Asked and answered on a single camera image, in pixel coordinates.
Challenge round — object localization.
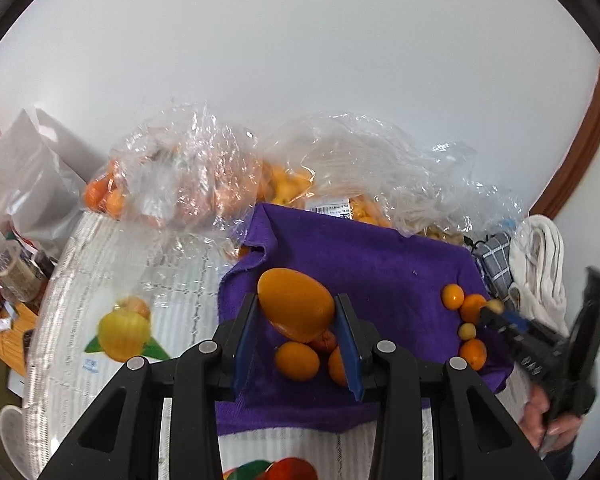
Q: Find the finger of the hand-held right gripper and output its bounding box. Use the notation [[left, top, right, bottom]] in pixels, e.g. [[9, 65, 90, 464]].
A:
[[480, 307, 523, 356], [500, 312, 546, 341]]

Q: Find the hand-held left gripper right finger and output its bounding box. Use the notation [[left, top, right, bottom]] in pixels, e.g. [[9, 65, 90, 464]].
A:
[[334, 293, 553, 480]]

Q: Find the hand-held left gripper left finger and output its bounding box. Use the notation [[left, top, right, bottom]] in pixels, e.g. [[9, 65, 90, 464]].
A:
[[37, 292, 259, 480]]

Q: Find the small orange mandarin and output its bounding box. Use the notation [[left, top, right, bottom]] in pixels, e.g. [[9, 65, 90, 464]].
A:
[[310, 331, 338, 353]]

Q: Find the large orange mango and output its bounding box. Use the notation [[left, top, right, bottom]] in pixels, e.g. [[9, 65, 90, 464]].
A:
[[257, 267, 336, 343]]

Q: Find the person's right forearm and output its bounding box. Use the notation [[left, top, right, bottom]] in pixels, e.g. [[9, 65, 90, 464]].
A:
[[540, 445, 578, 480]]

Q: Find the person's right hand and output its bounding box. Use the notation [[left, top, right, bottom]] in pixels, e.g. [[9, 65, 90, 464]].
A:
[[522, 385, 583, 453]]

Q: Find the small orange kumquat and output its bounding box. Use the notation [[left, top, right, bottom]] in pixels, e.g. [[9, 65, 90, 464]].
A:
[[459, 338, 487, 371], [460, 293, 488, 323], [441, 284, 465, 311]]

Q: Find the white striped towel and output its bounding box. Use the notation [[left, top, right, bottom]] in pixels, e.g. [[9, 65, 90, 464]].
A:
[[507, 215, 571, 336]]

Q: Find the grey plaid cloth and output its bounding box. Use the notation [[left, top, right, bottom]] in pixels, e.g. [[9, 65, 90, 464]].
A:
[[472, 232, 518, 306]]

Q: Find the purple towel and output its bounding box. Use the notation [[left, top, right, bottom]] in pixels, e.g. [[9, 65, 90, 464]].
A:
[[215, 203, 516, 436]]

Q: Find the fruit print tablecloth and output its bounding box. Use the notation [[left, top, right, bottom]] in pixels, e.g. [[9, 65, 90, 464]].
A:
[[22, 207, 546, 480]]

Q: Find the clear plastic bag of mandarins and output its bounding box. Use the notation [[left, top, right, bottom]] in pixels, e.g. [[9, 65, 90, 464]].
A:
[[82, 100, 263, 233]]

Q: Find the clear plastic bag of kumquats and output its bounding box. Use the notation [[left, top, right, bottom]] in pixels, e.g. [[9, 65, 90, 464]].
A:
[[252, 112, 526, 246]]

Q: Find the clear glass jar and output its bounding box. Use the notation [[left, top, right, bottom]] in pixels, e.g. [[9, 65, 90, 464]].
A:
[[0, 242, 48, 303]]

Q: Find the white round object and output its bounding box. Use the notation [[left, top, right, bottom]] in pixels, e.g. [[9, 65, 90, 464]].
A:
[[0, 405, 31, 471]]

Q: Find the white plastic bag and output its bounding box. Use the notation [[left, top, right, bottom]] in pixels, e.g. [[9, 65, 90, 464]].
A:
[[0, 107, 108, 256]]

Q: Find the brown wooden door frame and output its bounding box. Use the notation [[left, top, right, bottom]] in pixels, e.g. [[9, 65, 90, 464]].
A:
[[530, 57, 600, 218]]

